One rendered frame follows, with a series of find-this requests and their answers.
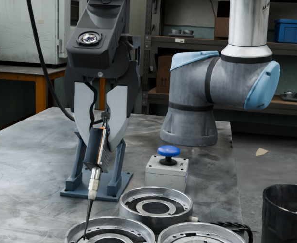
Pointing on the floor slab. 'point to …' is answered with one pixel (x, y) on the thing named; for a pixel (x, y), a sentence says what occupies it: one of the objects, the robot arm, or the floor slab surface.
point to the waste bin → (286, 213)
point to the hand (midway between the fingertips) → (100, 142)
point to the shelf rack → (293, 108)
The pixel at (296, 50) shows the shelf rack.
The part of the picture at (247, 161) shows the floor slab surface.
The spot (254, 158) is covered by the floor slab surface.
